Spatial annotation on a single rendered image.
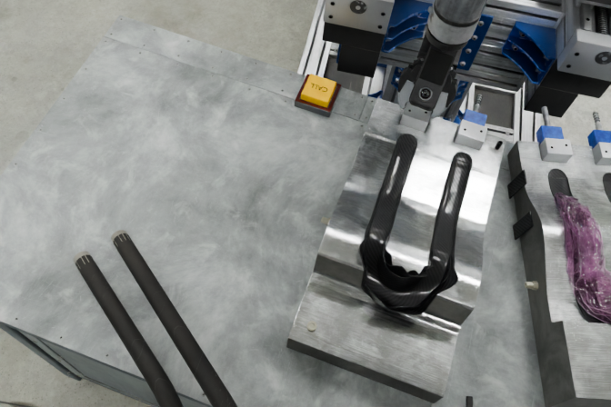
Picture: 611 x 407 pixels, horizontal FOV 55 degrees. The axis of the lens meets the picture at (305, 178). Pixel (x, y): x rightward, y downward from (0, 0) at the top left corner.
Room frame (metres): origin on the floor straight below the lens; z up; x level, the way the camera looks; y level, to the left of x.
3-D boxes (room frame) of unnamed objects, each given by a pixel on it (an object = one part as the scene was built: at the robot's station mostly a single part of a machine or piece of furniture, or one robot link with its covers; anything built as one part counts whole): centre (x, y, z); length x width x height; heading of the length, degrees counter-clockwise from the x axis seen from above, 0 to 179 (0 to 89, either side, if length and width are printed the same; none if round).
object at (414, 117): (0.74, -0.20, 0.89); 0.13 x 0.05 x 0.05; 167
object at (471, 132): (0.72, -0.31, 0.89); 0.13 x 0.05 x 0.05; 167
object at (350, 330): (0.46, -0.19, 0.87); 0.50 x 0.26 x 0.14; 167
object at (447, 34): (0.72, -0.20, 1.13); 0.08 x 0.08 x 0.05
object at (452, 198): (0.48, -0.20, 0.92); 0.35 x 0.16 x 0.09; 167
